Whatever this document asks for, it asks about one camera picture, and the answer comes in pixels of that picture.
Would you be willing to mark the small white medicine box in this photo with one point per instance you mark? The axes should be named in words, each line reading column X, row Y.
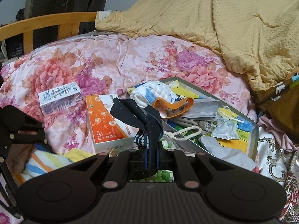
column 60, row 98

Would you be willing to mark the white plastic bag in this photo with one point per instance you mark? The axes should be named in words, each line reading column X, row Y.
column 233, row 156

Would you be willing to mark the white printed child mask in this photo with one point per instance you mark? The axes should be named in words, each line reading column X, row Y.
column 226, row 127

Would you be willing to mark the white baroque patterned cover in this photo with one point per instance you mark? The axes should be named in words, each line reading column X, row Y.
column 281, row 166

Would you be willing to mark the dark cabinet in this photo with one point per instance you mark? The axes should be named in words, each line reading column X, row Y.
column 35, row 8

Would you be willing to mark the grey box with cartoon lining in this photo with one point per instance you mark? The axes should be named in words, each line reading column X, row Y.
column 247, row 131

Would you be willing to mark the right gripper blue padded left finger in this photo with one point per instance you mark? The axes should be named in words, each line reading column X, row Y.
column 124, row 167

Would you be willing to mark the grey face mask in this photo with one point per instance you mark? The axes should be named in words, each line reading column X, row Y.
column 203, row 110

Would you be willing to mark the striped terry towel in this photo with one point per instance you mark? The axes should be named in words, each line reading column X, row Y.
column 42, row 162

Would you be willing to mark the yellow dotted quilt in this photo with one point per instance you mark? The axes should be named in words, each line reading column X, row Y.
column 257, row 38

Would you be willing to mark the person's left hand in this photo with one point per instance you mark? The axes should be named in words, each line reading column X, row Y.
column 18, row 156

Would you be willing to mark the black patterned sock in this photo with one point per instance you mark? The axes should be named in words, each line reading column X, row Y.
column 150, row 131

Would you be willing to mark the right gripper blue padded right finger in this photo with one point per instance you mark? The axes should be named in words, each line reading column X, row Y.
column 177, row 162

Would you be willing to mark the clear bag of green pieces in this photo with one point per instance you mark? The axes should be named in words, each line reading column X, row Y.
column 161, row 174

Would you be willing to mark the orange plastic curled holder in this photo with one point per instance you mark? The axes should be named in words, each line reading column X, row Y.
column 170, row 110

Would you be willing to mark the colourful patchwork brown blanket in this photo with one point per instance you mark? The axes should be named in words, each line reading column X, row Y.
column 280, row 103

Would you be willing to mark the pink floral bed cover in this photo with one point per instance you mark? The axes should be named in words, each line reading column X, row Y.
column 110, row 64

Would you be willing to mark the grey linen drawstring pouch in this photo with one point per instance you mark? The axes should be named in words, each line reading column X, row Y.
column 188, row 129

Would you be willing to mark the orange white medicine box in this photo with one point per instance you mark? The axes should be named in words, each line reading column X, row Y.
column 107, row 131

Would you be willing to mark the white muslin cloth blue print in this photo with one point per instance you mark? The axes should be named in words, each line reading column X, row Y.
column 145, row 94

